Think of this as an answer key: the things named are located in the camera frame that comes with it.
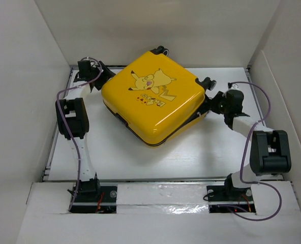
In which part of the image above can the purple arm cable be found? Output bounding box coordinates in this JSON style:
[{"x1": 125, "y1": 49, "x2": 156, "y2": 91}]
[
  {"x1": 226, "y1": 81, "x2": 283, "y2": 222},
  {"x1": 56, "y1": 57, "x2": 103, "y2": 211}
]

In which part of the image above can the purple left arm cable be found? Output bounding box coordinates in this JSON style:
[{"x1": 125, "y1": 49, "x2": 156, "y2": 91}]
[{"x1": 56, "y1": 57, "x2": 103, "y2": 211}]

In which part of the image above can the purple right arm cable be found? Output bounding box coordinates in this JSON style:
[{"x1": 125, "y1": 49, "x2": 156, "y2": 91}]
[{"x1": 226, "y1": 81, "x2": 283, "y2": 222}]

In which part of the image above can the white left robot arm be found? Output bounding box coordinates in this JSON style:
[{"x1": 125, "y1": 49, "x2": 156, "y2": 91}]
[{"x1": 55, "y1": 57, "x2": 115, "y2": 205}]

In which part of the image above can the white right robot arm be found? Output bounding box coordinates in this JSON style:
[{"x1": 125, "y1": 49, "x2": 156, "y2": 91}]
[{"x1": 209, "y1": 89, "x2": 291, "y2": 201}]

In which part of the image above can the yellow hard-shell suitcase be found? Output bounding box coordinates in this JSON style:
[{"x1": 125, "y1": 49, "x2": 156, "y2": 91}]
[{"x1": 101, "y1": 46, "x2": 216, "y2": 147}]

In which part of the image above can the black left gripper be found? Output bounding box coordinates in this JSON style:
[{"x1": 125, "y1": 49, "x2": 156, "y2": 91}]
[{"x1": 90, "y1": 63, "x2": 116, "y2": 90}]

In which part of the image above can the metal base rail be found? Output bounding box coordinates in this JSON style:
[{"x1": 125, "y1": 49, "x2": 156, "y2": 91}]
[{"x1": 38, "y1": 177, "x2": 258, "y2": 214}]

